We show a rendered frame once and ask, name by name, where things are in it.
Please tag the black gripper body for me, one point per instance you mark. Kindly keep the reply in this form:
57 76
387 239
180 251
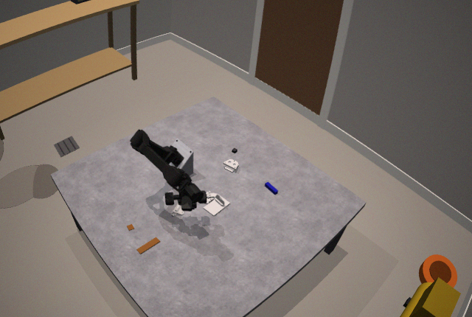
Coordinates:
170 197

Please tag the brown flat rectangular plate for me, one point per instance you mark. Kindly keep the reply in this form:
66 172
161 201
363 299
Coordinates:
148 245

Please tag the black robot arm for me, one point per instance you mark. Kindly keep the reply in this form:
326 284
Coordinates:
161 157

